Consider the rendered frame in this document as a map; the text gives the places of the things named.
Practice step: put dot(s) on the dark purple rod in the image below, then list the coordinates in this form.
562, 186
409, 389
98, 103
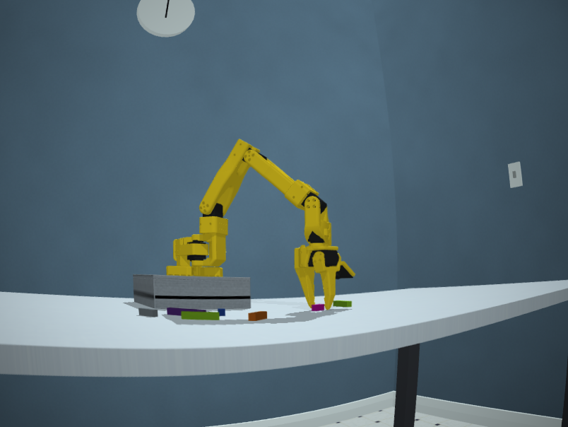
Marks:
177, 311

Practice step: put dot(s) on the dark grey rod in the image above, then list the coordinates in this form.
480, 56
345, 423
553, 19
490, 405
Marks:
148, 312

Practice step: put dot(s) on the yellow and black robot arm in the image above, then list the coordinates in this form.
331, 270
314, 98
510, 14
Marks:
213, 228

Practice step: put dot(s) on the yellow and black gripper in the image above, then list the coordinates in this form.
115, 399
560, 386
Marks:
317, 257

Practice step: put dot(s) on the lime green rod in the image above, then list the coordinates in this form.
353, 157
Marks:
186, 315
342, 303

